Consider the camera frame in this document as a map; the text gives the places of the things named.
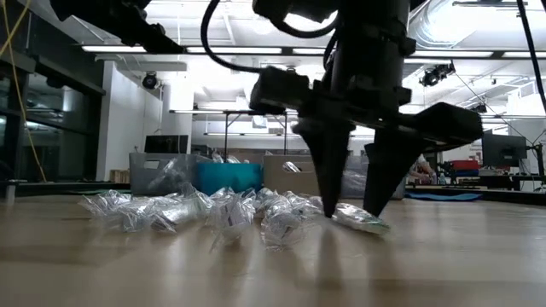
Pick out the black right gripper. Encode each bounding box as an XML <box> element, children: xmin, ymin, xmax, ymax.
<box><xmin>249</xmin><ymin>38</ymin><xmax>485</xmax><ymax>219</ymax></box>

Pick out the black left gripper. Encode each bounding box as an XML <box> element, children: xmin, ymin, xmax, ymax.
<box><xmin>91</xmin><ymin>0</ymin><xmax>185</xmax><ymax>55</ymax></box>

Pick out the blue toothbrush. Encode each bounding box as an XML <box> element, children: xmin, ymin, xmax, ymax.
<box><xmin>168</xmin><ymin>168</ymin><xmax>197</xmax><ymax>195</ymax></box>
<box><xmin>114</xmin><ymin>196</ymin><xmax>178</xmax><ymax>235</ymax></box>
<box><xmin>147</xmin><ymin>156</ymin><xmax>180</xmax><ymax>191</ymax></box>

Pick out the smoky grey translucent bin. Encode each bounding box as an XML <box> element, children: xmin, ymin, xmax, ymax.
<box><xmin>340</xmin><ymin>155</ymin><xmax>407</xmax><ymax>200</ymax></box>
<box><xmin>129</xmin><ymin>152</ymin><xmax>200</xmax><ymax>197</ymax></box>

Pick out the black ceiling spotlight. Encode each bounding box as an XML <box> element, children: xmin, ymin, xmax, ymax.
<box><xmin>141</xmin><ymin>71</ymin><xmax>160</xmax><ymax>90</ymax></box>

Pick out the white plastic bin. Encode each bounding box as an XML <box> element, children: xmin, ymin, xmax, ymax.
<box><xmin>262</xmin><ymin>154</ymin><xmax>321</xmax><ymax>196</ymax></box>

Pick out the black computer monitor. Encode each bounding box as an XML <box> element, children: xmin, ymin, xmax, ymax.
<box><xmin>143</xmin><ymin>134</ymin><xmax>189</xmax><ymax>155</ymax></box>
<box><xmin>480</xmin><ymin>132</ymin><xmax>529</xmax><ymax>169</ymax></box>

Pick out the red storage bin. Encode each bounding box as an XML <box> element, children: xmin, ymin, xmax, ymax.
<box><xmin>451</xmin><ymin>159</ymin><xmax>482</xmax><ymax>171</ymax></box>

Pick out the teal plastic bin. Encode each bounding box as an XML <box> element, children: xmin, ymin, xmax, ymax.
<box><xmin>196</xmin><ymin>161</ymin><xmax>264</xmax><ymax>196</ymax></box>

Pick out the wooden crate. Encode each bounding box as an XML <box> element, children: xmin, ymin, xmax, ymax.
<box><xmin>109</xmin><ymin>168</ymin><xmax>131</xmax><ymax>184</ymax></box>

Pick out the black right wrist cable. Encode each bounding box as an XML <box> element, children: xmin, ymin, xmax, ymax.
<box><xmin>200</xmin><ymin>0</ymin><xmax>342</xmax><ymax>74</ymax></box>

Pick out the black metal rack frame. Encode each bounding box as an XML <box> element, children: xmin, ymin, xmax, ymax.
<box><xmin>221</xmin><ymin>108</ymin><xmax>289</xmax><ymax>162</ymax></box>

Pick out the black ceiling camera cluster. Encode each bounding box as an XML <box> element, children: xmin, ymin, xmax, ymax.
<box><xmin>418</xmin><ymin>61</ymin><xmax>456</xmax><ymax>89</ymax></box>

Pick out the yellow hanging cable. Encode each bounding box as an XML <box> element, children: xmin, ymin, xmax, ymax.
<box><xmin>0</xmin><ymin>0</ymin><xmax>48</xmax><ymax>183</ymax></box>

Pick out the black aluminium table frame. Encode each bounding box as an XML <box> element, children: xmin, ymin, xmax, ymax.
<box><xmin>0</xmin><ymin>178</ymin><xmax>546</xmax><ymax>200</ymax></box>

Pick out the black hanging cable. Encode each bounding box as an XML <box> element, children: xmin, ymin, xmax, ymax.
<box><xmin>514</xmin><ymin>0</ymin><xmax>546</xmax><ymax>115</ymax></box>

